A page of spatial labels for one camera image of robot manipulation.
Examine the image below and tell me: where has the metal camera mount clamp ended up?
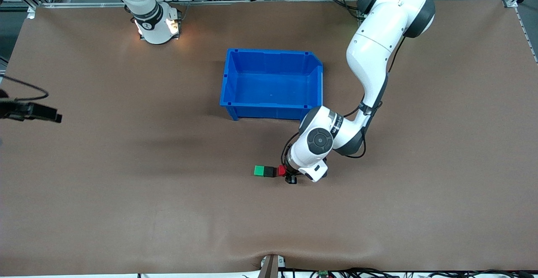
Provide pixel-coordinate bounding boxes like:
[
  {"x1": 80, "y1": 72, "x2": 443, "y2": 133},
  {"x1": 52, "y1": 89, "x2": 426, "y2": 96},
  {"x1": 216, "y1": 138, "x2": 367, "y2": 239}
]
[{"x1": 258, "y1": 254, "x2": 287, "y2": 278}]

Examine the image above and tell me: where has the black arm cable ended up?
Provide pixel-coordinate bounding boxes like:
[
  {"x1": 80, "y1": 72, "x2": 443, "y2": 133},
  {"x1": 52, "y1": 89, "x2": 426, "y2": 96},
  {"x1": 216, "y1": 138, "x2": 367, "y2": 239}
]
[
  {"x1": 280, "y1": 101, "x2": 381, "y2": 174},
  {"x1": 0, "y1": 76, "x2": 49, "y2": 102}
]

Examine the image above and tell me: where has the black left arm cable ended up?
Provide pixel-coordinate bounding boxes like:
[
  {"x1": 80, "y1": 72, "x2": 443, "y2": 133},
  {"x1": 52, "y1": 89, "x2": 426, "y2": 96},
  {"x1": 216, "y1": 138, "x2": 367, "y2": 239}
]
[{"x1": 280, "y1": 101, "x2": 381, "y2": 174}]

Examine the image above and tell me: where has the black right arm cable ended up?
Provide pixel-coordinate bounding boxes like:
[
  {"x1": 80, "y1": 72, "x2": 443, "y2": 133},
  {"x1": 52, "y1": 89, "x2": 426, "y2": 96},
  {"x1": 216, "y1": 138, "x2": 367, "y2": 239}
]
[{"x1": 0, "y1": 76, "x2": 49, "y2": 102}]

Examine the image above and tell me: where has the blue plastic storage bin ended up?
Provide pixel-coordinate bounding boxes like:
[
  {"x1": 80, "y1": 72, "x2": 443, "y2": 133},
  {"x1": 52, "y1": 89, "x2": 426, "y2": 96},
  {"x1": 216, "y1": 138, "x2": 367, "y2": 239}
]
[{"x1": 219, "y1": 48, "x2": 324, "y2": 124}]

